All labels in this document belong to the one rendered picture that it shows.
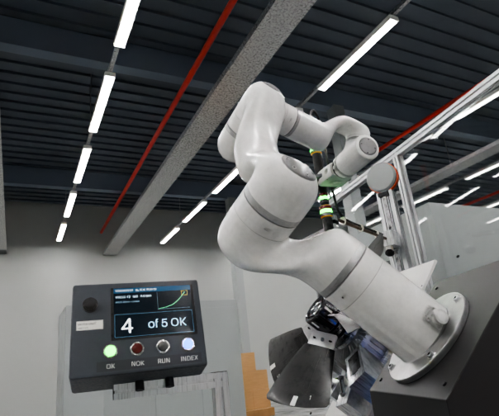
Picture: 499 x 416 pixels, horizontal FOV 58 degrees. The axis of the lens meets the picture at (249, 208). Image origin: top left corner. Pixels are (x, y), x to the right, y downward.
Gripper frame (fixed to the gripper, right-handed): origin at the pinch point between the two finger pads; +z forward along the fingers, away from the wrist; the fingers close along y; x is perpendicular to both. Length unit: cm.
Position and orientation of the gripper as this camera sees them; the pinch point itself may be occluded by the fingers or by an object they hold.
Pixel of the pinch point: (322, 185)
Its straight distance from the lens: 167.7
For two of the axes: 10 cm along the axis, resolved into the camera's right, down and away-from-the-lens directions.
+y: 9.5, 0.0, 3.2
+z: -3.0, 3.4, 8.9
